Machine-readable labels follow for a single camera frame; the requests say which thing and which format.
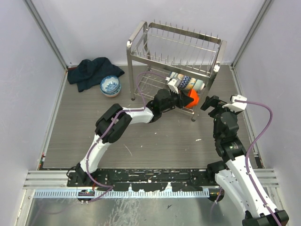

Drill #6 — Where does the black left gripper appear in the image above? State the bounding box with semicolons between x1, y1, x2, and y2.
160;88;193;113

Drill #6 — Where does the plain orange bowl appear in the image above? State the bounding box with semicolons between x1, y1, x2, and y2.
185;89;199;108

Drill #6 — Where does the blue white floral bowl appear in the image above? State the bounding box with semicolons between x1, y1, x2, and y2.
100;75;121;94

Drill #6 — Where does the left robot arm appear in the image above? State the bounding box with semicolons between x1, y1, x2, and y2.
74;89;199;186

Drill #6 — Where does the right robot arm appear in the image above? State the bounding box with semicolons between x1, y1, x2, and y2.
201;95;289;226

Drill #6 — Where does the stainless steel dish rack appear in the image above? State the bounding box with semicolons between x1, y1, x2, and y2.
127;21;227;121

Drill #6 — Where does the yellow orange back bowl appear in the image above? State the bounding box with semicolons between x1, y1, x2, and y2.
185;78;197;90

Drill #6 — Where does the green grid back bowl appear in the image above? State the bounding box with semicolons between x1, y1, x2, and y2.
193;80;205;92

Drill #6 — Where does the orange floral back bowl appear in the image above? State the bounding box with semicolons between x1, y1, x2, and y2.
177;74;186;87

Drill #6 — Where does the blue swirl back bowl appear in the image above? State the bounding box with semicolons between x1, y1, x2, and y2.
169;72;178;79

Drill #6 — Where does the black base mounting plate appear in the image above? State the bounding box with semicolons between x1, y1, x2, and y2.
67;167;226;192

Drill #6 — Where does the dark blue crumpled cloth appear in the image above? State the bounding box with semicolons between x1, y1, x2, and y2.
67;57;125;92

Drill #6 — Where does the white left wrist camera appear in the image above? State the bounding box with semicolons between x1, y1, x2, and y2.
167;78;181;94

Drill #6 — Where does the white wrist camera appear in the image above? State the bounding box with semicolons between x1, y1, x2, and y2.
222;95;247;113
167;78;181;94

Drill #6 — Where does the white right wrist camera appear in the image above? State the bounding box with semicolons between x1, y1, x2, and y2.
222;95;247;113

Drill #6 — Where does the slotted cable duct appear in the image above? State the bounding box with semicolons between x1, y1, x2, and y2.
33;188;210;199

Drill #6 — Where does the aluminium frame rail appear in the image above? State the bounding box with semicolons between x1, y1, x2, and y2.
23;169;279;189

